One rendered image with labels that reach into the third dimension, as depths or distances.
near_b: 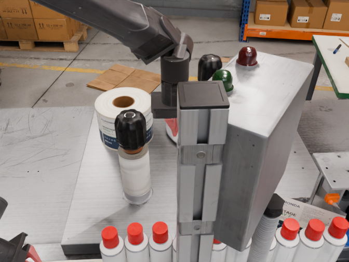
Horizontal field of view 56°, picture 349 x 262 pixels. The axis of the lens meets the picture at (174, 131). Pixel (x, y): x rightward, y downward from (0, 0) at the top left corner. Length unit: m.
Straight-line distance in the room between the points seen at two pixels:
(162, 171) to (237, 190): 0.75
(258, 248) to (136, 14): 0.43
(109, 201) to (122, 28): 0.61
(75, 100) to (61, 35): 1.10
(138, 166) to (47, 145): 0.55
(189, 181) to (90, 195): 0.73
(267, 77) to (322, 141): 1.03
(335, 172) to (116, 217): 0.59
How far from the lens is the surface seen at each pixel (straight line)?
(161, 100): 0.71
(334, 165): 0.83
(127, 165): 0.90
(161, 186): 1.06
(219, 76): 0.35
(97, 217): 1.00
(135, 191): 0.97
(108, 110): 1.14
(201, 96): 0.30
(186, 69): 0.65
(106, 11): 0.52
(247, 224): 0.40
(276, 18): 4.37
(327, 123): 1.53
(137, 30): 0.57
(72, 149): 1.31
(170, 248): 0.74
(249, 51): 0.41
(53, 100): 3.26
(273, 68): 0.42
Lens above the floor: 1.66
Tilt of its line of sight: 38 degrees down
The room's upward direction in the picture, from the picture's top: straight up
